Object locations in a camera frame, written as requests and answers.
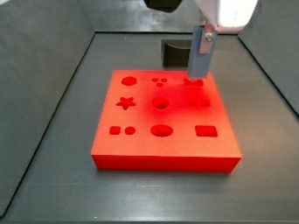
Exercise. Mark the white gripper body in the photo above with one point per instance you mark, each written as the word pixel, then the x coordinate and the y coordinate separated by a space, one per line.
pixel 228 15

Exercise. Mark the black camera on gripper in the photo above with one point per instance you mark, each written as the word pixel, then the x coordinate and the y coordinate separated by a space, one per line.
pixel 163 5

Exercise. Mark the dark grey arch object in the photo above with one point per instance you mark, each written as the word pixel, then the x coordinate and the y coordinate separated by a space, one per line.
pixel 175 52

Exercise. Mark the red shape sorter block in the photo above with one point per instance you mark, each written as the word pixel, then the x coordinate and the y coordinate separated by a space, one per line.
pixel 164 123

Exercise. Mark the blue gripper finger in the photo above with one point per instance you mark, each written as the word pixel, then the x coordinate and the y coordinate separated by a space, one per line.
pixel 201 49

